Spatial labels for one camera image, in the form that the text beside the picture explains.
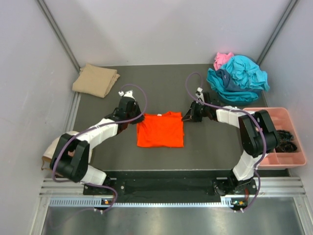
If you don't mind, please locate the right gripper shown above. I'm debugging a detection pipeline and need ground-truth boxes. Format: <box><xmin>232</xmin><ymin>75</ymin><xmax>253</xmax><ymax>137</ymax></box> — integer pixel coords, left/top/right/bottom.
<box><xmin>181</xmin><ymin>101</ymin><xmax>210</xmax><ymax>123</ymax></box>

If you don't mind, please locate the orange t shirt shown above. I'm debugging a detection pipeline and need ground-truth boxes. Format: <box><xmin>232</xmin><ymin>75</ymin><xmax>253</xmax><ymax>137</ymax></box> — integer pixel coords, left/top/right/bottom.
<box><xmin>136</xmin><ymin>111</ymin><xmax>184</xmax><ymax>148</ymax></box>

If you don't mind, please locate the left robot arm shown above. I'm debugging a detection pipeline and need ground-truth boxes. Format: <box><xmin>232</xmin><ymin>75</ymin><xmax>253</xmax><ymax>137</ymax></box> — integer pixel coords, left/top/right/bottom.
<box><xmin>50</xmin><ymin>96</ymin><xmax>144</xmax><ymax>194</ymax></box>

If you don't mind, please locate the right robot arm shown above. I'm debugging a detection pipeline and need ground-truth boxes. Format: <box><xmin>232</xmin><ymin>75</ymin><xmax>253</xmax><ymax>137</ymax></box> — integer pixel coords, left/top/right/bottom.
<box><xmin>182</xmin><ymin>88</ymin><xmax>279</xmax><ymax>196</ymax></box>

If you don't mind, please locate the folded beige t shirt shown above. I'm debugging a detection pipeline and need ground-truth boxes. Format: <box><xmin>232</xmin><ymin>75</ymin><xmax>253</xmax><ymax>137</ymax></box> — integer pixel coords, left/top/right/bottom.
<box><xmin>72</xmin><ymin>64</ymin><xmax>120</xmax><ymax>98</ymax></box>

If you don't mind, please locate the turquoise t shirt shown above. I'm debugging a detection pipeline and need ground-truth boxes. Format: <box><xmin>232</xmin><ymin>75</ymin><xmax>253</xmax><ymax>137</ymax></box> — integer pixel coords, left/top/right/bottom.
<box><xmin>206</xmin><ymin>55</ymin><xmax>270</xmax><ymax>101</ymax></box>

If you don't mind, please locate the pink t shirt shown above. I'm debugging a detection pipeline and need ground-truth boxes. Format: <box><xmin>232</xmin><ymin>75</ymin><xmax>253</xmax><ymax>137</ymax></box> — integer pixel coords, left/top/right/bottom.
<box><xmin>213</xmin><ymin>52</ymin><xmax>234</xmax><ymax>71</ymax></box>

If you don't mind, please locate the pink divided tray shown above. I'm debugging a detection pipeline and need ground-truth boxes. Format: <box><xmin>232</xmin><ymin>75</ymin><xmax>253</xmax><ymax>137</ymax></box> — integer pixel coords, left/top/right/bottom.
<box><xmin>244</xmin><ymin>107</ymin><xmax>307</xmax><ymax>169</ymax></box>

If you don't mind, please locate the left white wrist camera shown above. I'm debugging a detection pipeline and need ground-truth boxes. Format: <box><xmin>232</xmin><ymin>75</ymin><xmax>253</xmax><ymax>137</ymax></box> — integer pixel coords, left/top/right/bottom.
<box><xmin>118</xmin><ymin>90</ymin><xmax>135</xmax><ymax>100</ymax></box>

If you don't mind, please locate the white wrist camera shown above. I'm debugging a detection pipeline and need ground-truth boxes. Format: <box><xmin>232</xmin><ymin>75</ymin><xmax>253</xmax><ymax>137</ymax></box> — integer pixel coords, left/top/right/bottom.
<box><xmin>118</xmin><ymin>90</ymin><xmax>135</xmax><ymax>100</ymax></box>
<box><xmin>196</xmin><ymin>87</ymin><xmax>204</xmax><ymax>100</ymax></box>

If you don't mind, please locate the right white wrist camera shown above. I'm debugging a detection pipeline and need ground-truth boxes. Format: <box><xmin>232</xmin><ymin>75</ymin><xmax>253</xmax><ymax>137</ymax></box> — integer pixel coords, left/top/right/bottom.
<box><xmin>196</xmin><ymin>87</ymin><xmax>204</xmax><ymax>100</ymax></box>

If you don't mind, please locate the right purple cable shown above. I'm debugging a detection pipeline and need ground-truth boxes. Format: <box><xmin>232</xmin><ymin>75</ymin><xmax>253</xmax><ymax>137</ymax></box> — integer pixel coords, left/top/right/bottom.
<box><xmin>185</xmin><ymin>72</ymin><xmax>269</xmax><ymax>212</ymax></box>

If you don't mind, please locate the grey slotted cable duct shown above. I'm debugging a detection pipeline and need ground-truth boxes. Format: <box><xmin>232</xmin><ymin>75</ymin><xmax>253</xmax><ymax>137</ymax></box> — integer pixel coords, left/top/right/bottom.
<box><xmin>48</xmin><ymin>197</ymin><xmax>247</xmax><ymax>208</ymax></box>

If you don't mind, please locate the black hair tie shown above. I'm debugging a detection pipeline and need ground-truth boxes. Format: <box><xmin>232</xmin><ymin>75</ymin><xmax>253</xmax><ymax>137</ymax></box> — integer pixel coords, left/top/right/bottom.
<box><xmin>277</xmin><ymin>129</ymin><xmax>294</xmax><ymax>141</ymax></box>

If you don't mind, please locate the dark hair tie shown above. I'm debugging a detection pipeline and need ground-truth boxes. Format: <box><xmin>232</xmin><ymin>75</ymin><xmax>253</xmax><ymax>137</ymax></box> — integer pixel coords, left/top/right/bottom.
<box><xmin>276</xmin><ymin>141</ymin><xmax>299</xmax><ymax>153</ymax></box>

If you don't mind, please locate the aluminium frame rail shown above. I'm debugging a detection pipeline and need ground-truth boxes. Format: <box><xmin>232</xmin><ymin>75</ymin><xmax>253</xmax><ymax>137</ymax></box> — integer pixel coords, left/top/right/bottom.
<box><xmin>39</xmin><ymin>177</ymin><xmax>306</xmax><ymax>197</ymax></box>

